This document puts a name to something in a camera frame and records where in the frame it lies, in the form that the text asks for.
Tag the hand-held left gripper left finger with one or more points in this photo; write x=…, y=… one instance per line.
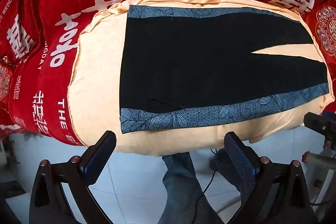
x=96, y=161

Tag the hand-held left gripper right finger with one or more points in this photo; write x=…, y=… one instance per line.
x=240, y=158

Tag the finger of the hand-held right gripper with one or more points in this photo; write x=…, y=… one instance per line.
x=316, y=121

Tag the black pants with blue-grey trim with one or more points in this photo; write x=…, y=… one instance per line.
x=197, y=64

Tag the peach cloth sheet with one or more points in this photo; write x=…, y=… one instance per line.
x=99, y=77

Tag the red embroidered bedding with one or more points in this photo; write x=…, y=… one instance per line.
x=324, y=29

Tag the white furniture frame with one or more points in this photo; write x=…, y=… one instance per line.
x=319, y=169

